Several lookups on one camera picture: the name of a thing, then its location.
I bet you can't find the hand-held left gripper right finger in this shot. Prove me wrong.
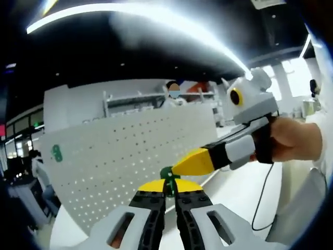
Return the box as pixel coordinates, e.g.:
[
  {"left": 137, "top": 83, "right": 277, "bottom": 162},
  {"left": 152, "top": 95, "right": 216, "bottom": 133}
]
[{"left": 174, "top": 180, "right": 263, "bottom": 250}]

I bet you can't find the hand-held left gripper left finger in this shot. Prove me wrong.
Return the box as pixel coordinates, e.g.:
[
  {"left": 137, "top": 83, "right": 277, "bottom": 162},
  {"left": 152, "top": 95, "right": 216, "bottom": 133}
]
[{"left": 89, "top": 179, "right": 167, "bottom": 250}]

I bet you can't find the green hook assembly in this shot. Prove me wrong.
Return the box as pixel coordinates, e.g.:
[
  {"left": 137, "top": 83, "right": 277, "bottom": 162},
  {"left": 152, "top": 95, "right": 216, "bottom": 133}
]
[
  {"left": 160, "top": 166, "right": 182, "bottom": 198},
  {"left": 50, "top": 145, "right": 64, "bottom": 163}
]

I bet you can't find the white perforated mounting plate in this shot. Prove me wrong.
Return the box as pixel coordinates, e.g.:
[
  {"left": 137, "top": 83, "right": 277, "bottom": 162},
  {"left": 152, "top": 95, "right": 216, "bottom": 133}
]
[{"left": 39, "top": 103, "right": 219, "bottom": 230}]

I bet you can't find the person's right hand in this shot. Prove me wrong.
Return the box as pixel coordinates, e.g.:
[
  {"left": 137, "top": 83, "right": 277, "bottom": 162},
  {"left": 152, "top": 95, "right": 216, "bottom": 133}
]
[{"left": 249, "top": 116, "right": 324, "bottom": 165}]

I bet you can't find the metal shelf rack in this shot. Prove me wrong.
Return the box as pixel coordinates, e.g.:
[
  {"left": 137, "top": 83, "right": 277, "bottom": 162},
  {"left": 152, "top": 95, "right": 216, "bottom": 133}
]
[
  {"left": 103, "top": 88, "right": 167, "bottom": 123},
  {"left": 196, "top": 80, "right": 226, "bottom": 128}
]

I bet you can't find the operator in white shirt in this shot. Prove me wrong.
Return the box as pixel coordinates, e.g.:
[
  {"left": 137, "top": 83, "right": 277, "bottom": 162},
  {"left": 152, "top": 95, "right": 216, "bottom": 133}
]
[{"left": 265, "top": 26, "right": 333, "bottom": 244}]

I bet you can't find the white paper sign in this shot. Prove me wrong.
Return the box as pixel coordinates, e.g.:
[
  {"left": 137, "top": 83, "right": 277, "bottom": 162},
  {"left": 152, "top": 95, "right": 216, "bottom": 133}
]
[{"left": 251, "top": 0, "right": 284, "bottom": 10}]

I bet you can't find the grey desk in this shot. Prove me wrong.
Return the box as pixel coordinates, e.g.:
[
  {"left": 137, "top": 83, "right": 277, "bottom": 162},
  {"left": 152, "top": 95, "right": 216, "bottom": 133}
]
[{"left": 7, "top": 179, "right": 62, "bottom": 230}]

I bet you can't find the black computer monitor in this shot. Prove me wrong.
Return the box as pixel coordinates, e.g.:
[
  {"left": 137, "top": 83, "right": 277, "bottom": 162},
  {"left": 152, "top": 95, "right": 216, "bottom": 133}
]
[{"left": 6, "top": 156, "right": 33, "bottom": 180}]

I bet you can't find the curved ceiling light strip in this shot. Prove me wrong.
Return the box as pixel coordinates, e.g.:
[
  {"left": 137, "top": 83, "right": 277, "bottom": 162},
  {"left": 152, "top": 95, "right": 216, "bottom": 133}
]
[{"left": 25, "top": 2, "right": 254, "bottom": 80}]

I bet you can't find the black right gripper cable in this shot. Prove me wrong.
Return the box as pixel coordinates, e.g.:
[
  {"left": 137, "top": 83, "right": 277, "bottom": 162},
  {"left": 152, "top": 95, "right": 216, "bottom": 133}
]
[{"left": 251, "top": 161, "right": 277, "bottom": 232}]

